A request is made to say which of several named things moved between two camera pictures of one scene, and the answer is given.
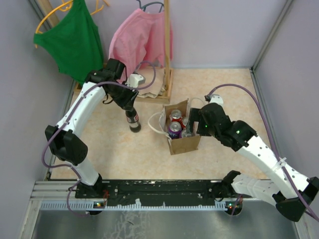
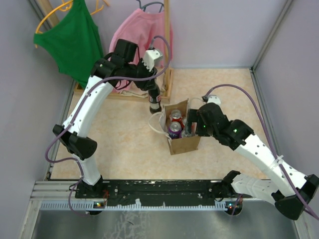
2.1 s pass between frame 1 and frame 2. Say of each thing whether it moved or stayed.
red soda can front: stayed
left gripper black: moved
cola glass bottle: moved
